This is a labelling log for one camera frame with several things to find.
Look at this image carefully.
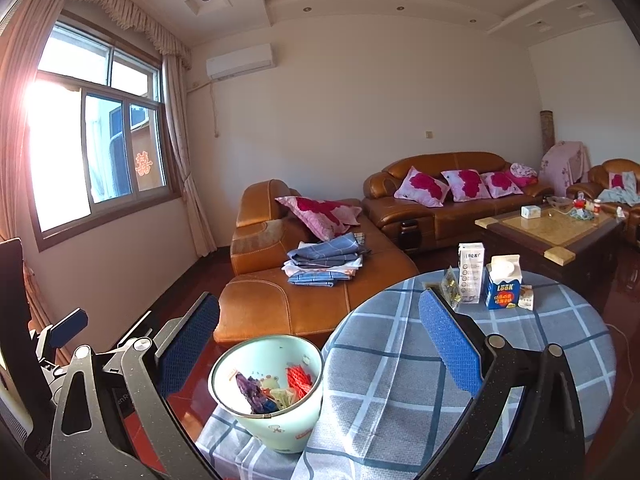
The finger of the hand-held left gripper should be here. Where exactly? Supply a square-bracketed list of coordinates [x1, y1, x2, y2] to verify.
[31, 309, 90, 368]
[116, 310, 155, 348]

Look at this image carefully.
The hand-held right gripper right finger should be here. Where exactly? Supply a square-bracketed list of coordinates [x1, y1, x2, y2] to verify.
[417, 287, 586, 480]

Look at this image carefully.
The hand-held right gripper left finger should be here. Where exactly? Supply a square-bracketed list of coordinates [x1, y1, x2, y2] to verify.
[50, 291, 223, 480]

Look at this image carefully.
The purple wrapper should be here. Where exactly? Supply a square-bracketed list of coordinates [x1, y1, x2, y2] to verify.
[235, 372, 273, 413]

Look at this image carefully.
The red plastic bag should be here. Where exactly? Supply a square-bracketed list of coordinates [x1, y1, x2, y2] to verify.
[285, 365, 313, 401]

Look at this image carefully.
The light green trash bin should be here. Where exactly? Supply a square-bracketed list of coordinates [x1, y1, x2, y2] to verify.
[207, 335, 325, 455]

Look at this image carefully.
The clear plastic wrapper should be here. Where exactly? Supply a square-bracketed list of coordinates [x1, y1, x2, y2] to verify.
[442, 266, 463, 308]

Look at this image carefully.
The blue plaid tablecloth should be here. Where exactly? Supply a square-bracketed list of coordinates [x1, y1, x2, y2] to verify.
[195, 270, 617, 480]

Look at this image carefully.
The tall white carton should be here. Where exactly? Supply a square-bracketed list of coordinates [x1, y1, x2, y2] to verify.
[458, 242, 488, 306]

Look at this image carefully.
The blue milk carton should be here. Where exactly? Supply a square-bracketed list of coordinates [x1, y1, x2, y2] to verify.
[484, 255, 523, 311]

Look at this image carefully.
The brown leather chaise sofa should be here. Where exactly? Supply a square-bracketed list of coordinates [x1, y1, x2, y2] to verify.
[214, 179, 420, 345]

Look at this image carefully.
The brown leather three-seat sofa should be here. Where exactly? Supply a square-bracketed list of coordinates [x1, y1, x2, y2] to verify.
[361, 151, 556, 256]

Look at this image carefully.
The wooden coffee table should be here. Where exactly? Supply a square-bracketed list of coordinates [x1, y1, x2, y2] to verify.
[474, 200, 626, 273]

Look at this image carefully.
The stack of folded blue cloths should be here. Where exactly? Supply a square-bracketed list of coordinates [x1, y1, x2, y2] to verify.
[282, 232, 371, 288]

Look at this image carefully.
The beige curtain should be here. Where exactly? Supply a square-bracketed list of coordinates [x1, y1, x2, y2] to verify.
[0, 0, 71, 341]
[162, 52, 218, 256]

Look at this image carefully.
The window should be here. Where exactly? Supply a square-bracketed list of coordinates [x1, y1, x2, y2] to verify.
[27, 7, 183, 253]

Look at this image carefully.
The pink cloth cover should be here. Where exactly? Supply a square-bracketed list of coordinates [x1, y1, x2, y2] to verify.
[539, 141, 591, 198]

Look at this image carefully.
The brown leather armchair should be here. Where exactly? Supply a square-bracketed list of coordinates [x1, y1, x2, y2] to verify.
[566, 158, 640, 248]

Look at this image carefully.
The light cloth on armchair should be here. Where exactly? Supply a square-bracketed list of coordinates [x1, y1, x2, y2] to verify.
[597, 185, 640, 206]

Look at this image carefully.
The air conditioner pipe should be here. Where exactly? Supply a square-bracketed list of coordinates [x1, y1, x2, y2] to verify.
[210, 80, 221, 138]

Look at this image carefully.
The rolled mat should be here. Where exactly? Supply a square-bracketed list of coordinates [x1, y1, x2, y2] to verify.
[540, 110, 556, 153]

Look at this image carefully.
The white air conditioner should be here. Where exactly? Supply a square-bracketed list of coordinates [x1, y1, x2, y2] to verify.
[206, 43, 277, 81]

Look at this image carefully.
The beige curtain valance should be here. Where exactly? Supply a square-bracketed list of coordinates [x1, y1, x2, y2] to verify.
[55, 0, 193, 71]

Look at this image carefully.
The white floor cable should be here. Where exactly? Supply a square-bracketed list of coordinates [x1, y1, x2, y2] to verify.
[607, 322, 632, 386]

